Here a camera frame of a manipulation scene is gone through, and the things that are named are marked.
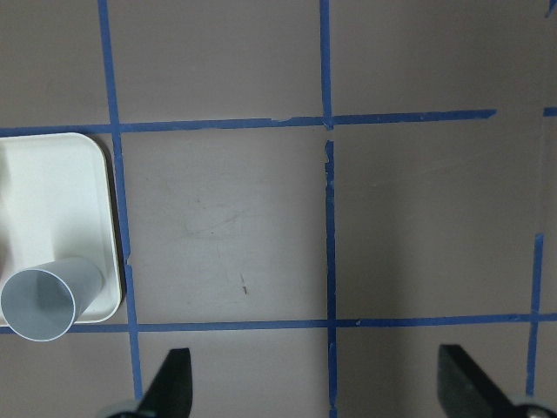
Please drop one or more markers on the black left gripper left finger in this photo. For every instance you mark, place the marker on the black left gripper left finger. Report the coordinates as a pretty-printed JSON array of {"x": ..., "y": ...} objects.
[{"x": 170, "y": 393}]

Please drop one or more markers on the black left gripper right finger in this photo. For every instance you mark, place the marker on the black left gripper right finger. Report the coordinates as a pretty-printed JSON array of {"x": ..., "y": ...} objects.
[{"x": 465, "y": 390}]

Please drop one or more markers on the light blue plastic cup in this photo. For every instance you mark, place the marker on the light blue plastic cup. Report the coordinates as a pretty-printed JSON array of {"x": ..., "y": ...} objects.
[{"x": 41, "y": 303}]

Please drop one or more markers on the white compartment tray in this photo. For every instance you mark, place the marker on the white compartment tray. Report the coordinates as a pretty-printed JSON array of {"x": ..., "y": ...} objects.
[{"x": 56, "y": 204}]

